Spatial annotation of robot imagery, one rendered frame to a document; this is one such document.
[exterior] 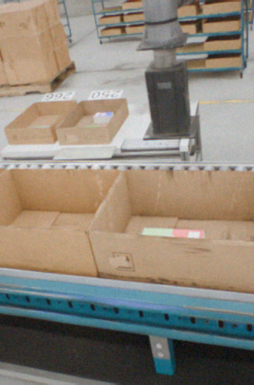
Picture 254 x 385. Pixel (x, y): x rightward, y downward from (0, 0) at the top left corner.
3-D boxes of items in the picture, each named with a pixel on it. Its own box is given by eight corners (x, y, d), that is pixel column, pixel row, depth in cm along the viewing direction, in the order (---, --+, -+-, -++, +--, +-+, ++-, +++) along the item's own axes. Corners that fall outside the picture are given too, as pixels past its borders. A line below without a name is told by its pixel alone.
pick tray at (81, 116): (129, 113, 238) (127, 97, 233) (110, 144, 208) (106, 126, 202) (84, 116, 247) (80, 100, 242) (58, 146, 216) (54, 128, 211)
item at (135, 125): (199, 104, 242) (198, 99, 241) (188, 150, 195) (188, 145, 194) (43, 114, 270) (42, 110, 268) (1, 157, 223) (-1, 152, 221)
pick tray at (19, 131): (80, 115, 249) (77, 99, 244) (54, 144, 219) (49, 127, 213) (39, 116, 258) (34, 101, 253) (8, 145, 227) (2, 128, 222)
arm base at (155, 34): (146, 37, 201) (144, 15, 196) (185, 33, 196) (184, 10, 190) (138, 47, 186) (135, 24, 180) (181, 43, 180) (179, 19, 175)
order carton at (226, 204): (263, 222, 117) (264, 171, 109) (259, 301, 94) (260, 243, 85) (131, 216, 130) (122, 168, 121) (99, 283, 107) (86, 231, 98)
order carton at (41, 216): (131, 216, 130) (122, 168, 121) (100, 283, 107) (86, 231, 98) (22, 210, 143) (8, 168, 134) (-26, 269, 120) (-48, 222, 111)
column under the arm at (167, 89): (152, 119, 227) (143, 59, 210) (200, 116, 220) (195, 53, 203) (143, 140, 206) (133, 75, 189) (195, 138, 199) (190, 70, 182)
